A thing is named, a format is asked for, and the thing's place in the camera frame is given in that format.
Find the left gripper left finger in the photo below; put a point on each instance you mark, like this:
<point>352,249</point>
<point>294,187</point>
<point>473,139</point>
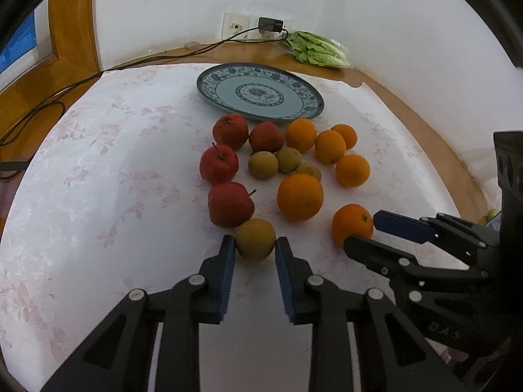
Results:
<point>163,327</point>

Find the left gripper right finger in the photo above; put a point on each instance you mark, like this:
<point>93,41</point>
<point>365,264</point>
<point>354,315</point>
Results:
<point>357,335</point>

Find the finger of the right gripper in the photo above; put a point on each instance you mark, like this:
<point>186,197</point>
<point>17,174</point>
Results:
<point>392,263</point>
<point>449,233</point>

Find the large orange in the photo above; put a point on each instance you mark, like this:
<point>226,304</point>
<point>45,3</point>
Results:
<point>300,197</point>

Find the red apple front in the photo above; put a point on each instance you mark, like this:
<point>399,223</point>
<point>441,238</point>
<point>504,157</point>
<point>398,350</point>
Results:
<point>229,205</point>

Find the red apple with stem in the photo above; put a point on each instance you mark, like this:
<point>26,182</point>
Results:
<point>218,164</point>

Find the small yellow-brown pear right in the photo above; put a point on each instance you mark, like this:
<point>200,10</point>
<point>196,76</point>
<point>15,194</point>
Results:
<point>309,169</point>

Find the small yellow-brown pear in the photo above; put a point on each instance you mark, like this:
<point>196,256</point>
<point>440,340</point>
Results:
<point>289,159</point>
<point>263,165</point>
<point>309,169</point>

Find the small yellow-brown pear middle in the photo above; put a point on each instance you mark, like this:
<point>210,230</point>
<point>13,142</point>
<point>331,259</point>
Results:
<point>289,159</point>

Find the small yellow-brown pear left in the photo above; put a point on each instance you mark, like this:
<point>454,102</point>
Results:
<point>263,165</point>

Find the white floral tablecloth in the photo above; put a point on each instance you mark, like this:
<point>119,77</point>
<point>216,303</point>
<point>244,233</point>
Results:
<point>114,200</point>

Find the red apple back middle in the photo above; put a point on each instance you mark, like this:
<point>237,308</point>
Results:
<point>266,137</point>

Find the bagged green lettuce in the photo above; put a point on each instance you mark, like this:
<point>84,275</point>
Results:
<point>312,49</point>

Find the red apple back left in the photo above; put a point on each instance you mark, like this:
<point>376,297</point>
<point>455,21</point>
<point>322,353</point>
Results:
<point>231,130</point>

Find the blue white patterned plate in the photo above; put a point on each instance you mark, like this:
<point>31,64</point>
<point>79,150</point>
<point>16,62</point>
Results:
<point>259,92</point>

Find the black power adapter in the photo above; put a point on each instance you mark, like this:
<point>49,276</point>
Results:
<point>270,25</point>

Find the wooden window frame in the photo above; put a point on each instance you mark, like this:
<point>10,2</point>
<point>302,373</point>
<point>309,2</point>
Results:
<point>65,52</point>

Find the white wall socket plate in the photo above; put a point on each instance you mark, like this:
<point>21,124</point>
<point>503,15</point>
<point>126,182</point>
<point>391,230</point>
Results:
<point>245,28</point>

